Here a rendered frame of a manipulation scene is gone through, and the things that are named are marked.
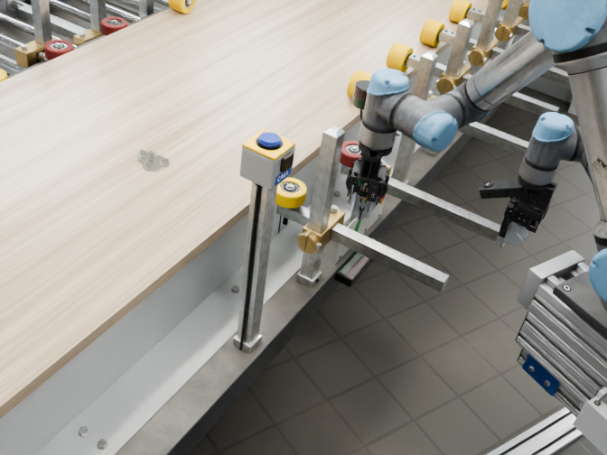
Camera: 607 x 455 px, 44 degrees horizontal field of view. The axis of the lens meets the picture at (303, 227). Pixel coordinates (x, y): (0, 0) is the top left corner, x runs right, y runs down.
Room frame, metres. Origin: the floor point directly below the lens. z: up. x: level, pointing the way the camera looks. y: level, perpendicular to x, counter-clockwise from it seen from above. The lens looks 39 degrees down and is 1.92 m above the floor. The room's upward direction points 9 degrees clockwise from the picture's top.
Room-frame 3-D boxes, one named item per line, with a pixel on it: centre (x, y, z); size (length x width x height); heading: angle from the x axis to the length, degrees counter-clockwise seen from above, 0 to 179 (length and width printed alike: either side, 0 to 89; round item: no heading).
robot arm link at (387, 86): (1.31, -0.12, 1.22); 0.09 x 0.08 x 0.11; 48
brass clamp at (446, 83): (2.03, -0.37, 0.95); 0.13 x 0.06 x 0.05; 154
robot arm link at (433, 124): (1.26, -0.21, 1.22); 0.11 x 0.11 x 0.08; 48
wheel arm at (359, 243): (1.33, -0.13, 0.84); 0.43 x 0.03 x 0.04; 64
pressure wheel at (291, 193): (1.42, 0.05, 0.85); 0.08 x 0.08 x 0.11
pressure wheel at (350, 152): (1.62, -0.10, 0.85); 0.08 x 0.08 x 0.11
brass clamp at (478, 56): (2.26, -0.48, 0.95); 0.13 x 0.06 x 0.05; 154
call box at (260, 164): (1.10, 0.08, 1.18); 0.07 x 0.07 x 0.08; 64
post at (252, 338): (1.10, 0.08, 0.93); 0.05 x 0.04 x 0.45; 154
